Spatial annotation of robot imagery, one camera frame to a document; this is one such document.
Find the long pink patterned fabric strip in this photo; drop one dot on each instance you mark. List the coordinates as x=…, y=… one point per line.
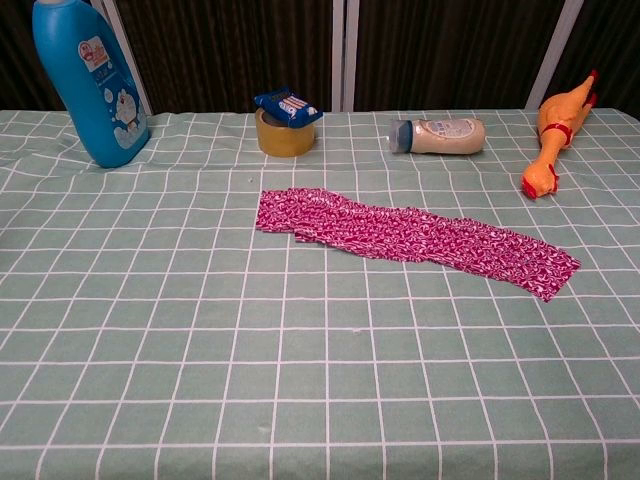
x=400, y=232

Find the clear brown tape roll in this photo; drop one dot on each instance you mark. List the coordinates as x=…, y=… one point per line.
x=285, y=140

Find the blue snack packet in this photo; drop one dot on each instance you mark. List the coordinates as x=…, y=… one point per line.
x=287, y=106

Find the green checked tablecloth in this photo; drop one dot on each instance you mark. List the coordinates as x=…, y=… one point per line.
x=200, y=325

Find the cream squeeze bottle grey cap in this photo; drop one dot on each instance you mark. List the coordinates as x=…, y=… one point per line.
x=445, y=136

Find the dark ribbed screen panel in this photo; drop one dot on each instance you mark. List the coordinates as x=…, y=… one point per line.
x=20, y=55
x=225, y=50
x=612, y=45
x=440, y=55

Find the orange rubber chicken toy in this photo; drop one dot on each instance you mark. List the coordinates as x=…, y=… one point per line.
x=555, y=125

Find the blue detergent bottle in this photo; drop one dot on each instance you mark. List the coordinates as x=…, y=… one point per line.
x=92, y=100

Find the white frame post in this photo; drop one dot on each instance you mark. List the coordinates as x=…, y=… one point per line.
x=350, y=55
x=552, y=55
x=338, y=55
x=127, y=55

